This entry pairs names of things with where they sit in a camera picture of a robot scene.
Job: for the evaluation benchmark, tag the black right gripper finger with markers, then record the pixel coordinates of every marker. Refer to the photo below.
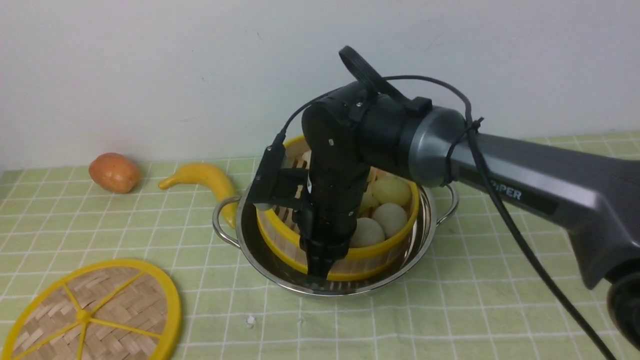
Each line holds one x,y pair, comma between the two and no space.
320,261

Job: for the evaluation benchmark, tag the yellow banana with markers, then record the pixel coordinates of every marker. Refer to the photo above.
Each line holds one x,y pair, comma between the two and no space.
204,174

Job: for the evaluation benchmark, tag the green round bun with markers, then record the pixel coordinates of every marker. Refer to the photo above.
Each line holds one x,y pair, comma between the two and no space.
391,190

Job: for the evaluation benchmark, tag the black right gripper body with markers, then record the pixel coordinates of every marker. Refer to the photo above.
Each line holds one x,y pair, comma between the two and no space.
334,187

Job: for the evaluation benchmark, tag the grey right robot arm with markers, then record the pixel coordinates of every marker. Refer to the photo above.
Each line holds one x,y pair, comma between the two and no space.
594,198

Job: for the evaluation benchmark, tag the white round bun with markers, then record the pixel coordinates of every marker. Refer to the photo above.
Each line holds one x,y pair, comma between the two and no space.
391,217
367,233

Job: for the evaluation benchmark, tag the yellow-rimmed woven bamboo lid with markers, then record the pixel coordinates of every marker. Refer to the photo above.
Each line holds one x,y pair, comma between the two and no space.
121,309

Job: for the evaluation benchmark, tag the stainless steel two-handled pot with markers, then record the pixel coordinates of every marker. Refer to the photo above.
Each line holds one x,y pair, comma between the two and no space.
248,239

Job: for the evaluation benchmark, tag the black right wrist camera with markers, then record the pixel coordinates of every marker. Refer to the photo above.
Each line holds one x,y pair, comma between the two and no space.
274,185

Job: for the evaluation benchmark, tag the yellow-rimmed bamboo steamer basket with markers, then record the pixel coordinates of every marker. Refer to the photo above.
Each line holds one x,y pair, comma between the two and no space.
282,236

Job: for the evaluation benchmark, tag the green checkered tablecloth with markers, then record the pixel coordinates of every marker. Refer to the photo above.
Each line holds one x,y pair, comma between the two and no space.
472,296

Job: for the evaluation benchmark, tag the brown potato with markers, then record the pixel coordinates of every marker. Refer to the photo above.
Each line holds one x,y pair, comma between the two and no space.
114,172

